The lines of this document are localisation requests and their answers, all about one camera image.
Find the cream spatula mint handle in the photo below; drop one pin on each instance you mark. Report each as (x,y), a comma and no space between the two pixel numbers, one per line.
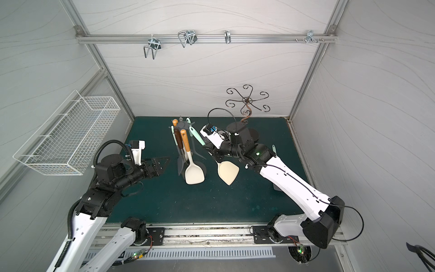
(226,170)

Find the grey spatula mint handle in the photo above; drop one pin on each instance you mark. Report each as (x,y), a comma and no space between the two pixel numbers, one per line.
(274,185)

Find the white spatula light wood handle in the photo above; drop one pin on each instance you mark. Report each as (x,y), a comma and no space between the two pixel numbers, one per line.
(194,173)

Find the aluminium top rail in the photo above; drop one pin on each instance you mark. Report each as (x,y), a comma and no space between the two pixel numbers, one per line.
(84,38)

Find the grey utensil mint handle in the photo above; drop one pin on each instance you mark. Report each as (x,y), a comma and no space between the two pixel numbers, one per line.
(174,138)

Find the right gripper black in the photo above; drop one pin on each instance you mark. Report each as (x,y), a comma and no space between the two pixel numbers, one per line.
(224,148)

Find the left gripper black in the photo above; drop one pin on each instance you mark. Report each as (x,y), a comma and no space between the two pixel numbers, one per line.
(148,168)

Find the white vent strip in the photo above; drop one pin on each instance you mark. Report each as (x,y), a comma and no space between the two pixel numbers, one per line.
(217,253)

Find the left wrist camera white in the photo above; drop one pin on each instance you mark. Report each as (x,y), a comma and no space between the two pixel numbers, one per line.
(137,147)

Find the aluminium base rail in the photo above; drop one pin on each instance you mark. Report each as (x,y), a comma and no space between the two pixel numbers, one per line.
(217,235)

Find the white wire basket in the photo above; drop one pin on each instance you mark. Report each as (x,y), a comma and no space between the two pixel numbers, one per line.
(65,144)

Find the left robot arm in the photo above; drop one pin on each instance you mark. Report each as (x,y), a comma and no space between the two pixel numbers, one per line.
(117,167)

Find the metal wire hook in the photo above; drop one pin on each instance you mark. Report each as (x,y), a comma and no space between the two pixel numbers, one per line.
(187,37)

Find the small metal hook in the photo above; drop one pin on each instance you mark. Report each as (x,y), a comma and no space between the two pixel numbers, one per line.
(227,37)

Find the black cable bundle corner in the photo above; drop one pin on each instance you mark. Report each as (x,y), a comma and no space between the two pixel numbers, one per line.
(425,255)

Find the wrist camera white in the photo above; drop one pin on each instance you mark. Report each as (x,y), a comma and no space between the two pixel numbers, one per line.
(137,147)
(209,132)

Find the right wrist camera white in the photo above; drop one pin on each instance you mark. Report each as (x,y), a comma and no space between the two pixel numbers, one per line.
(209,132)

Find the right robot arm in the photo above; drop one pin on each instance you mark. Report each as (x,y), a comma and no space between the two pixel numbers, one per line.
(322,215)

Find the grey utensil rack stand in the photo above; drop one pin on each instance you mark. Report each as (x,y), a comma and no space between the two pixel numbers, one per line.
(184,124)

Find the metal double hook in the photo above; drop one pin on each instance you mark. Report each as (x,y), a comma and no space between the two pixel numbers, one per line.
(154,45)

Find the brown metal scroll stand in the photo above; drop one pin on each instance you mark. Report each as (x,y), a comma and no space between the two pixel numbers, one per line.
(248,102)

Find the metal bracket hook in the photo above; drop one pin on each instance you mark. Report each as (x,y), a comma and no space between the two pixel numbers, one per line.
(309,38)

